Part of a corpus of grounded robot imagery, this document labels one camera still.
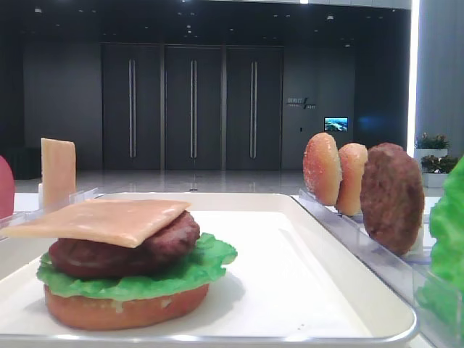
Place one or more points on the sesame top bun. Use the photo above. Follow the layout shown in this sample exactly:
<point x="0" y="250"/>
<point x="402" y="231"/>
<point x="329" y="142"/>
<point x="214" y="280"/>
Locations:
<point x="322" y="168"/>

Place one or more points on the sesame bun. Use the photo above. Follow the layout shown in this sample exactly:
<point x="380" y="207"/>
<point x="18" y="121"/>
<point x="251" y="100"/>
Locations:
<point x="353" y="157"/>
<point x="322" y="168"/>

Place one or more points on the green lettuce leaf on burger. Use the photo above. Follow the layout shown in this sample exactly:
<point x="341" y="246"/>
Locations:
<point x="202" y="266"/>

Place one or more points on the brown meat patty on burger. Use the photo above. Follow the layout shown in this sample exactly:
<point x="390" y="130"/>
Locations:
<point x="175" y="240"/>

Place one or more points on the orange cheese slice on burger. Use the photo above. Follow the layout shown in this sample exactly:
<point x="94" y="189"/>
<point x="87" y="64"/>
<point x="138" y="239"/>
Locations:
<point x="120" y="222"/>

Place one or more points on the standing brown meat patty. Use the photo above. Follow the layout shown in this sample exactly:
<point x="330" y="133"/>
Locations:
<point x="392" y="198"/>

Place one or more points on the red tomato slice on burger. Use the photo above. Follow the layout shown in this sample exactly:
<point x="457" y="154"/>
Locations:
<point x="94" y="260"/>

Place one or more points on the standing orange cheese slice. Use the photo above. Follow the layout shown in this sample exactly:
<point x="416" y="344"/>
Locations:
<point x="58" y="164"/>

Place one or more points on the standing red tomato slice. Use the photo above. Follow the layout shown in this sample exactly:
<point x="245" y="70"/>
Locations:
<point x="7" y="189"/>

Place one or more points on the standing green lettuce leaf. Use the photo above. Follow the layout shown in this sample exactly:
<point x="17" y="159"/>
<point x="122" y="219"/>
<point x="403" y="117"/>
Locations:
<point x="447" y="232"/>

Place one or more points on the standing sesame bun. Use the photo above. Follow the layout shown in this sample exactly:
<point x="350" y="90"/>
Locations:
<point x="353" y="157"/>

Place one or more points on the white metal tray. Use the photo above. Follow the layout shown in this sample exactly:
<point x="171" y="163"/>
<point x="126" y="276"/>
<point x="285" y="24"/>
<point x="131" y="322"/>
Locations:
<point x="293" y="284"/>

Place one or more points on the bottom bun half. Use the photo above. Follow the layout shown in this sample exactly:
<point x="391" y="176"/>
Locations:
<point x="108" y="314"/>

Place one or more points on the potted plants in planter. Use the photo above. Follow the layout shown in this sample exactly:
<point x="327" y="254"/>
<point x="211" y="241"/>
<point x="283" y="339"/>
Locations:
<point x="431" y="153"/>

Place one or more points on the wall display screen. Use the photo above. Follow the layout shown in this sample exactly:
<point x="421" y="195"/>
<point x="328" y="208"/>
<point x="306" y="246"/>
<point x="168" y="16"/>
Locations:
<point x="335" y="124"/>

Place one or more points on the left clear acrylic rail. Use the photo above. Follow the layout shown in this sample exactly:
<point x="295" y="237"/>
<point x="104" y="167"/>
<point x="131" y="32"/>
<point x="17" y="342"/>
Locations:
<point x="23" y="217"/>

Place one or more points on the clear acrylic rail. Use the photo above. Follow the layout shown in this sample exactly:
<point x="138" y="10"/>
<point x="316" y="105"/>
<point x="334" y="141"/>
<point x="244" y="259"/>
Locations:
<point x="404" y="275"/>
<point x="23" y="217"/>

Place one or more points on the right clear acrylic rail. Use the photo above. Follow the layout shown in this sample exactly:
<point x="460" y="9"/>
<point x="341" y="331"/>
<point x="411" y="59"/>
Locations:
<point x="404" y="275"/>

